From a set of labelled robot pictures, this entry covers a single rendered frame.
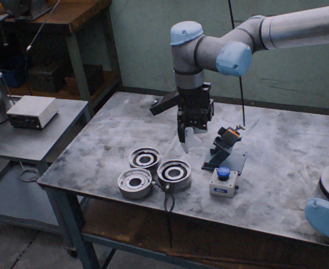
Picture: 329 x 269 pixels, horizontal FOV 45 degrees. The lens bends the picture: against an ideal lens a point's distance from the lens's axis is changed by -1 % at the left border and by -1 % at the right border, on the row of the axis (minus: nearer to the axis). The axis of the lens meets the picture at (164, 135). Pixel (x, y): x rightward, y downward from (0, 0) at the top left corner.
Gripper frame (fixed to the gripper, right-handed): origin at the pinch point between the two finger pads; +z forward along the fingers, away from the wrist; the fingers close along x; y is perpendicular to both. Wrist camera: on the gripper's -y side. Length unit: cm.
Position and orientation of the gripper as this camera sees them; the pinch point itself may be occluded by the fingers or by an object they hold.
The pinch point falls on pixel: (187, 144)
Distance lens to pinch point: 113.4
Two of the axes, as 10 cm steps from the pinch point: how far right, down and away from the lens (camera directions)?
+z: 1.0, 8.0, 5.9
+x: 3.5, -5.8, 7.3
